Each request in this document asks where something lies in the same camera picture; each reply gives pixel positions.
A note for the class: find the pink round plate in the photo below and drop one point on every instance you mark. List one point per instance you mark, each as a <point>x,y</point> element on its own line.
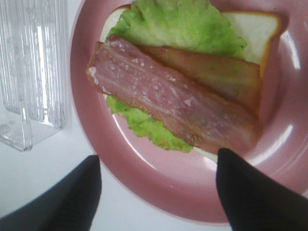
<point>183,184</point>

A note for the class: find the bread slice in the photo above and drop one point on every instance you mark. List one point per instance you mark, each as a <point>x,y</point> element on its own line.
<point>258,30</point>

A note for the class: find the bacon strip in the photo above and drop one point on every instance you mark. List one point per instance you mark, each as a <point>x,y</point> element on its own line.
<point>134,82</point>
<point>231,77</point>

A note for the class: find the clear left plastic tray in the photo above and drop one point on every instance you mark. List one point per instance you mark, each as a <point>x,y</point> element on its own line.
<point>33,71</point>

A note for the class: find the green lettuce leaf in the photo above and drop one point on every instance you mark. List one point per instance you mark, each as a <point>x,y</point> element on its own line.
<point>194,25</point>

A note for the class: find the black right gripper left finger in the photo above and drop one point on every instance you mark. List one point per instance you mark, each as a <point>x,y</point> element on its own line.
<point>70,205</point>

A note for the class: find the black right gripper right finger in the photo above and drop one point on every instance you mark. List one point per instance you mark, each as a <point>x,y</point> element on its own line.
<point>254,202</point>

